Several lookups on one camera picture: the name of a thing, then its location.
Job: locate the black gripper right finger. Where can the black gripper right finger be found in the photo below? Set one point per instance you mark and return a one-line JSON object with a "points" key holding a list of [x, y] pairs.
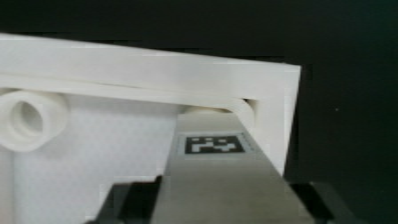
{"points": [[324, 203]]}

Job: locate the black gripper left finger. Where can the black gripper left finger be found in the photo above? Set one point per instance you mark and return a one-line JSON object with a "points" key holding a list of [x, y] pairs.
{"points": [[128, 205]]}

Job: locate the white desk leg with tag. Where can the white desk leg with tag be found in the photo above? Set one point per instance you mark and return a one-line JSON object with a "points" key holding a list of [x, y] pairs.
{"points": [[222, 187]]}

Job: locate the white L-shaped guide fence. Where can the white L-shaped guide fence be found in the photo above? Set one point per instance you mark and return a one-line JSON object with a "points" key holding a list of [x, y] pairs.
{"points": [[137, 74]]}

